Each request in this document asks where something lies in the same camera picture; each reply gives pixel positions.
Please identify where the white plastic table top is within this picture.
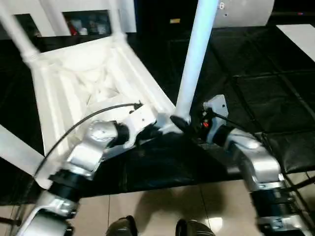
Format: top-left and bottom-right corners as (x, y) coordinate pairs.
(31, 34), (188, 190)

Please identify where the black work mat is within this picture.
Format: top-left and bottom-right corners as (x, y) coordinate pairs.
(0, 23), (315, 206)

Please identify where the black left robot foot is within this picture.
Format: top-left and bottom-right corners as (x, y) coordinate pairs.
(105, 215), (137, 236)

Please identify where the black robot foot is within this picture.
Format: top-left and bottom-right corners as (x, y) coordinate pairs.
(105, 215), (137, 236)
(176, 218), (217, 236)

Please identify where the black right robot foot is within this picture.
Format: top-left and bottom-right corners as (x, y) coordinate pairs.
(176, 218), (217, 236)

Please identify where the black box with gold label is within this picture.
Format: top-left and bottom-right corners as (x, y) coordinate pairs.
(135, 0), (217, 37)

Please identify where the black pole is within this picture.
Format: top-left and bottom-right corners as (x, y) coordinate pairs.
(285, 176), (315, 195)

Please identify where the white cabinet with glass doors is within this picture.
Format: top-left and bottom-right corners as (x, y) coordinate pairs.
(0, 0), (137, 37)

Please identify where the black device with red light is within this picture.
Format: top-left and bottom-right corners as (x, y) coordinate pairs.
(268, 11), (315, 25)

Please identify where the black table support leg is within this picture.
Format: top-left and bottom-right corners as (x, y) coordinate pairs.
(0, 204), (28, 227)

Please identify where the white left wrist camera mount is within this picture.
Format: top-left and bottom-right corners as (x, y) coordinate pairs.
(123, 104), (158, 149)

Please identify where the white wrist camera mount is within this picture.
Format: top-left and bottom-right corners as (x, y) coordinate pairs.
(202, 94), (229, 143)
(123, 104), (158, 149)

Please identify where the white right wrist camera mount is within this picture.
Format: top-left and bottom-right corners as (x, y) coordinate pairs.
(202, 94), (229, 143)

